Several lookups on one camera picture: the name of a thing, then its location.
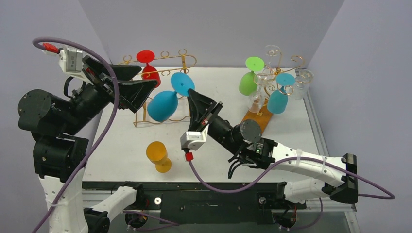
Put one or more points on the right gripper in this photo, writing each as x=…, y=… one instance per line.
x=208, y=114

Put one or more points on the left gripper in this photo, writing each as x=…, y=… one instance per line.
x=131, y=91

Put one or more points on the red plastic goblet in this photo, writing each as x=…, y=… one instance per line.
x=149, y=72

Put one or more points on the blue plastic goblet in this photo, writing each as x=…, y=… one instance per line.
x=165, y=103
x=278, y=99

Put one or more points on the green plastic goblet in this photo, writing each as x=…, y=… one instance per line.
x=247, y=84

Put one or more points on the orange plastic goblet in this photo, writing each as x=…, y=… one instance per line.
x=157, y=153

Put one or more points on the gold hook rack wooden base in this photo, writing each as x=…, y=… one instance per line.
x=264, y=116

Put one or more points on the small clear front wine glass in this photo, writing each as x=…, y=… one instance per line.
x=272, y=65

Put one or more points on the clear patterned wine glass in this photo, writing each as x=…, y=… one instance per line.
x=303, y=79

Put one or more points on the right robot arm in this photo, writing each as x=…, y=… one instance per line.
x=332, y=177

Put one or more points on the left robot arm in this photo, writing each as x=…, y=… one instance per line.
x=58, y=153

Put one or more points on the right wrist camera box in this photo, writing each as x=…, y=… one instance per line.
x=193, y=140

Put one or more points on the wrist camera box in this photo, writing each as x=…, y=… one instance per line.
x=193, y=140
x=70, y=60

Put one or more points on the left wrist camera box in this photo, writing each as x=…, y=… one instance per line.
x=70, y=60

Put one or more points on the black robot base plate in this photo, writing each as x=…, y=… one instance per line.
x=193, y=203

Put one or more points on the aluminium table frame rail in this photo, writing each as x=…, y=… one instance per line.
x=318, y=135

